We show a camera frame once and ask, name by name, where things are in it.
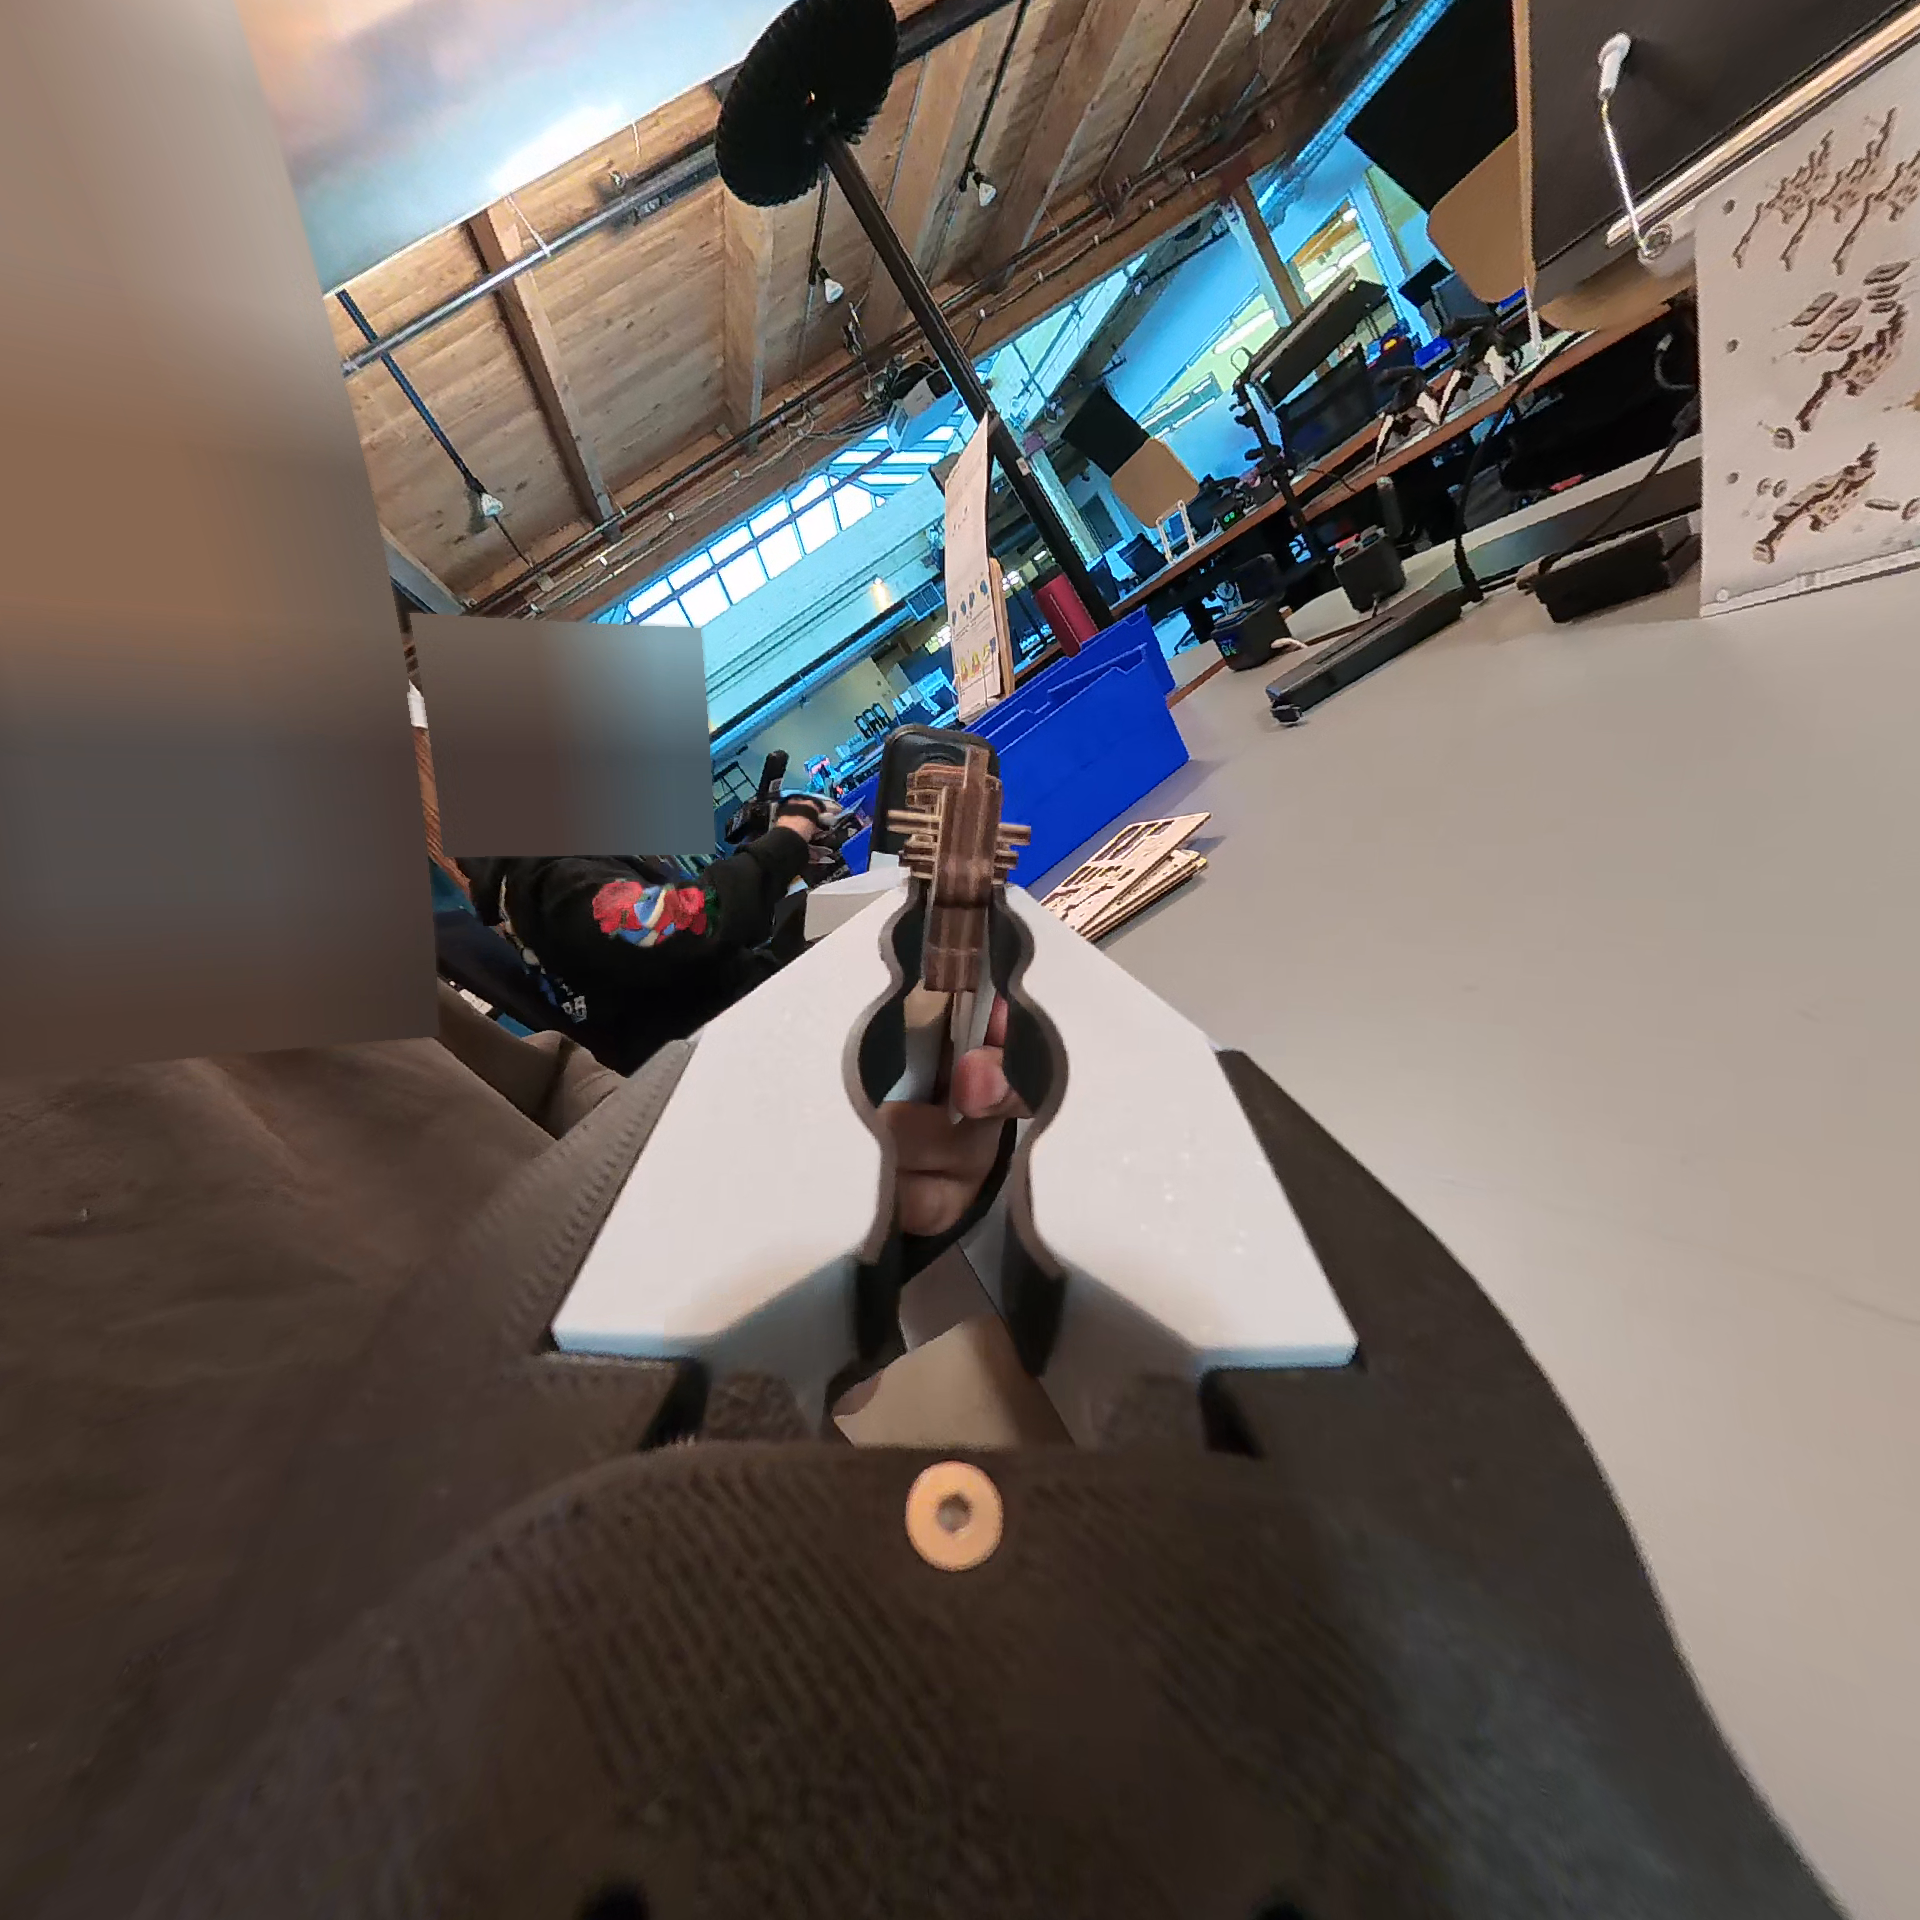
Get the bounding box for black backing board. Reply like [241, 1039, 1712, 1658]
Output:
[1511, 0, 1920, 335]

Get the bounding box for metal handle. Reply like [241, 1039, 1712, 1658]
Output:
[1592, 30, 1682, 265]

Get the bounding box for grey desk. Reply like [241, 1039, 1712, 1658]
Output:
[806, 431, 1920, 1920]

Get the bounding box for person's left hand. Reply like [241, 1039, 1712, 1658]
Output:
[882, 1041, 1040, 1241]

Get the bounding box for large black screen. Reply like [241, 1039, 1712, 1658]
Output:
[1343, 0, 1520, 212]

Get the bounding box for stack of wooden puzzle sheets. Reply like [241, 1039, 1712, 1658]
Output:
[1034, 847, 1211, 945]

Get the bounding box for black light panel stand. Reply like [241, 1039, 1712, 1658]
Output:
[1230, 267, 1483, 597]

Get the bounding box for black pole round disc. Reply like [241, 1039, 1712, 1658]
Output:
[714, 0, 1119, 631]

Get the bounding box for white display board wooden parts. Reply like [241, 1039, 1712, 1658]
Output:
[1695, 56, 1920, 619]

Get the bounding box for brown wooden model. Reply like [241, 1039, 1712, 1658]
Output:
[882, 757, 1036, 1126]

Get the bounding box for blue plastic bin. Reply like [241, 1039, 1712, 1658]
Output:
[833, 606, 1196, 874]

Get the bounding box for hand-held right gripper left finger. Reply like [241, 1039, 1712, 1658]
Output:
[548, 887, 912, 1437]

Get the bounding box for long wooden table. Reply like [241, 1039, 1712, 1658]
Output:
[1117, 291, 1705, 616]

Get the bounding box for computer monitor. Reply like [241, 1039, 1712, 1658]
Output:
[1287, 352, 1377, 440]

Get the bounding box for black cable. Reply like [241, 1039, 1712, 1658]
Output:
[1530, 393, 1707, 574]

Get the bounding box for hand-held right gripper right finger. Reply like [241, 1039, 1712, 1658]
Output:
[959, 881, 1362, 1452]

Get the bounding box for printed instruction board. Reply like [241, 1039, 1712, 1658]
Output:
[940, 412, 1017, 725]

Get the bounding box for black power adapter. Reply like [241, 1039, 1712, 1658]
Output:
[1518, 516, 1705, 625]

